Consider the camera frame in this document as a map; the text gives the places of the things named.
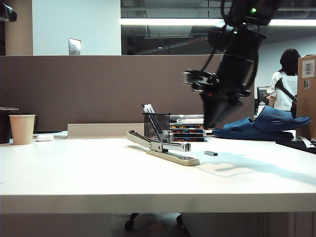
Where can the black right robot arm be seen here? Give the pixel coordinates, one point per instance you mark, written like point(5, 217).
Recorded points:
point(239, 56)

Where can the beige paper cup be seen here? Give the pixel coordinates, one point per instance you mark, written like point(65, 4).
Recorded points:
point(22, 130)

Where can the black cup with lid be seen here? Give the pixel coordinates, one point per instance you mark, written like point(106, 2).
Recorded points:
point(5, 126)

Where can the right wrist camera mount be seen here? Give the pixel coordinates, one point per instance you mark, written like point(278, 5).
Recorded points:
point(197, 77)

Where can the black computer monitor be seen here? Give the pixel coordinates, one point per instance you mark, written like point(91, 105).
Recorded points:
point(261, 95)

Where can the paper wrapped straw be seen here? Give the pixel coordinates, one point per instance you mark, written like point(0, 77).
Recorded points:
point(306, 141)

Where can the long ceiling light strip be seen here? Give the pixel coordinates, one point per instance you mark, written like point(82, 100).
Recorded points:
point(160, 21)

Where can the brown desk partition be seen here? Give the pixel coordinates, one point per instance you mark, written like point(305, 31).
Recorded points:
point(98, 89)

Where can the tall brown cardboard box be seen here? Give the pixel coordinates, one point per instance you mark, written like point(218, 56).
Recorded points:
point(307, 103)

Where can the office chair wheel base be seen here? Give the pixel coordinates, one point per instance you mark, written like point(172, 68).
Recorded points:
point(130, 222)

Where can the metal wall switch plate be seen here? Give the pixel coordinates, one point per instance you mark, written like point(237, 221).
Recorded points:
point(74, 47)

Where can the white marker pen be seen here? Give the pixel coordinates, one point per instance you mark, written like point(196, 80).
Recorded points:
point(190, 121)

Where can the navy blue rubber slipper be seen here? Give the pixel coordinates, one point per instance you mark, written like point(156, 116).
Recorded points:
point(237, 129)
point(279, 118)

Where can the black desk mat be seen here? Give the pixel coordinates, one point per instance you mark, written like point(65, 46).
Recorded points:
point(296, 145)

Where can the black mesh pen holder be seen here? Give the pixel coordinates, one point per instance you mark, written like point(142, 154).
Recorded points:
point(158, 123)

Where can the clear black ballpoint pen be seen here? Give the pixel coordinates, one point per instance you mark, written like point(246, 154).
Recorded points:
point(151, 108)

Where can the person in white shirt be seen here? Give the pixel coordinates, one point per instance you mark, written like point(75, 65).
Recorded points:
point(287, 84)

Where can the grey staple strip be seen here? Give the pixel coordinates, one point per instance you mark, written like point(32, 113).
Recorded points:
point(211, 153)

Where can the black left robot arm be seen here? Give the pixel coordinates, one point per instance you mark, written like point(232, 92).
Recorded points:
point(7, 12)

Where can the beige long reach stapler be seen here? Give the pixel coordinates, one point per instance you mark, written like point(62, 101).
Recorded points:
point(172, 159)

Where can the pens in holder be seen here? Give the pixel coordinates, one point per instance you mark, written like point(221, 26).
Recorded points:
point(145, 109)

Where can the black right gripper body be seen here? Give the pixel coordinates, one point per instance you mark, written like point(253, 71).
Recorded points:
point(227, 90)

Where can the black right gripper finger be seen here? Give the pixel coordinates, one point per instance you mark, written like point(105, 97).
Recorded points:
point(212, 111)
point(228, 106)

